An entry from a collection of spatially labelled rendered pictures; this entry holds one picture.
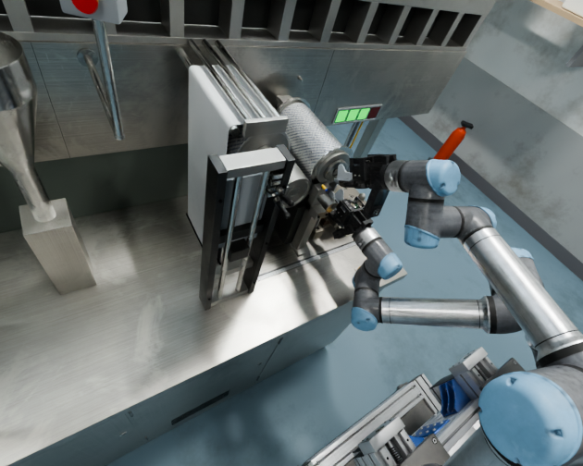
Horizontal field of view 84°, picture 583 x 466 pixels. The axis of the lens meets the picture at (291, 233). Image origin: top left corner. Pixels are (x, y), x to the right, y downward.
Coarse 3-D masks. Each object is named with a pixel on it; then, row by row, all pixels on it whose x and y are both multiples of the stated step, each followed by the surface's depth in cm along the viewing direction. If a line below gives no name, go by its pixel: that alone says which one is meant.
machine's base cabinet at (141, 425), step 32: (320, 320) 123; (256, 352) 111; (288, 352) 140; (192, 384) 100; (224, 384) 123; (128, 416) 93; (160, 416) 111; (192, 416) 142; (64, 448) 85; (96, 448) 102; (128, 448) 125
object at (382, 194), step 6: (378, 186) 82; (372, 192) 84; (378, 192) 82; (384, 192) 84; (372, 198) 84; (378, 198) 84; (384, 198) 85; (366, 204) 86; (372, 204) 85; (378, 204) 86; (366, 210) 87; (372, 210) 86; (378, 210) 87; (366, 216) 87; (372, 216) 88
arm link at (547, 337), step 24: (480, 216) 73; (480, 240) 70; (504, 240) 70; (480, 264) 69; (504, 264) 65; (504, 288) 64; (528, 288) 61; (528, 312) 60; (552, 312) 58; (528, 336) 60; (552, 336) 56; (576, 336) 55; (552, 360) 55; (576, 360) 52
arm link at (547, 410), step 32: (512, 384) 48; (544, 384) 46; (576, 384) 47; (480, 416) 51; (512, 416) 46; (544, 416) 43; (576, 416) 43; (480, 448) 54; (512, 448) 46; (544, 448) 42; (576, 448) 42
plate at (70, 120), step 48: (48, 48) 68; (96, 48) 72; (144, 48) 77; (240, 48) 89; (288, 48) 96; (336, 48) 105; (48, 96) 75; (96, 96) 80; (144, 96) 86; (336, 96) 121; (384, 96) 135; (432, 96) 153; (48, 144) 83; (96, 144) 89; (144, 144) 96
